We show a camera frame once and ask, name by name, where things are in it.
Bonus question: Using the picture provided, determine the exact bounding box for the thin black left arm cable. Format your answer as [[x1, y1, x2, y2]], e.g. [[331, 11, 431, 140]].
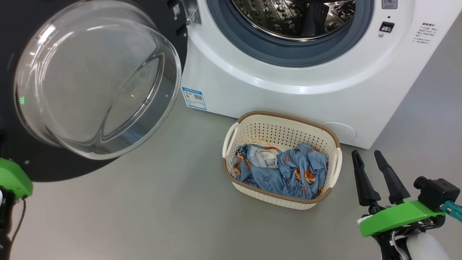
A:
[[9, 198, 27, 250]]

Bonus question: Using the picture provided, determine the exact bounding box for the white front-load washing machine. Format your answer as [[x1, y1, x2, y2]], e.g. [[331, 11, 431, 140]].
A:
[[179, 0, 462, 149]]

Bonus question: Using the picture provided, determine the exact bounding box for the metal door hinge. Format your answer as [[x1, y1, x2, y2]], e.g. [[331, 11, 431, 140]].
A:
[[182, 0, 201, 26]]

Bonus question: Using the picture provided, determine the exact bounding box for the cream perforated laundry basket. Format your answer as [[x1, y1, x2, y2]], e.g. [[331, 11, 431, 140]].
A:
[[222, 110, 343, 211]]

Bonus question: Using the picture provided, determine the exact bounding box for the blue energy label sticker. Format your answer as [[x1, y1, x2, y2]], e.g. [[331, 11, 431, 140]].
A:
[[181, 87, 207, 111]]

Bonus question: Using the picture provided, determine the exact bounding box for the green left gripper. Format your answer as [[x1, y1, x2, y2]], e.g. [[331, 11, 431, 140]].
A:
[[0, 158, 34, 199]]

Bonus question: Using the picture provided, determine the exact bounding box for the round white filter cover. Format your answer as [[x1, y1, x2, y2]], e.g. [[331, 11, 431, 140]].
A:
[[319, 122, 358, 142]]

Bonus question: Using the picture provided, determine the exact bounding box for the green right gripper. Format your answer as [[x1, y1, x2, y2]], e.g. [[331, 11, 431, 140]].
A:
[[352, 150, 448, 239]]

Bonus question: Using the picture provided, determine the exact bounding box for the washing machine drum opening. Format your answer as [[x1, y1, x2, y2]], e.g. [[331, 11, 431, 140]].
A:
[[231, 0, 356, 41]]

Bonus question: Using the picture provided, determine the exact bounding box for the black round glass washer door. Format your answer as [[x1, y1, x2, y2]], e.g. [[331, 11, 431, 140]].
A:
[[0, 0, 189, 183]]

